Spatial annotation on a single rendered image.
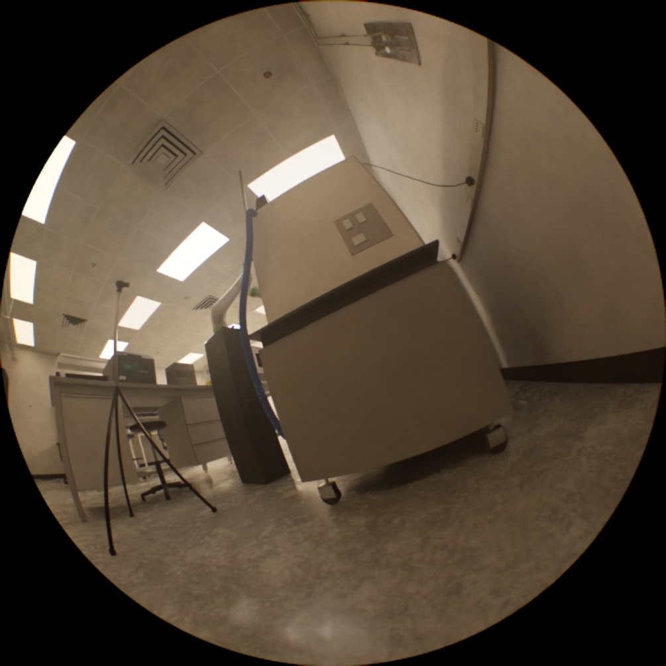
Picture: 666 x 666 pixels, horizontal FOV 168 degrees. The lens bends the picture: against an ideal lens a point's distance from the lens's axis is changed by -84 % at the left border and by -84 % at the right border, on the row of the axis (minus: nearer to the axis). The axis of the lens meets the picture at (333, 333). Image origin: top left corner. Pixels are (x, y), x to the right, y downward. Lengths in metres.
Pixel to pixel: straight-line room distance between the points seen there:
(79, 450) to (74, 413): 0.24
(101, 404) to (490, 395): 2.09
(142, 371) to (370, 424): 1.80
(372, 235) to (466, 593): 1.02
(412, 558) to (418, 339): 0.60
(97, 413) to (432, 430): 1.89
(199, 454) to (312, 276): 1.75
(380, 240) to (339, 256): 0.17
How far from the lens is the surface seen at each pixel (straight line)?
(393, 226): 0.91
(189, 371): 4.86
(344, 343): 0.76
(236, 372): 1.64
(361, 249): 0.88
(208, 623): 0.62
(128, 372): 2.03
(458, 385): 0.74
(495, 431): 0.83
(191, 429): 2.14
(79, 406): 1.84
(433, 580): 0.50
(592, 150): 0.77
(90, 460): 1.81
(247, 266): 1.05
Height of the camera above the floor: 0.39
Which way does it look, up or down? 17 degrees up
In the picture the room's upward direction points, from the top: 21 degrees counter-clockwise
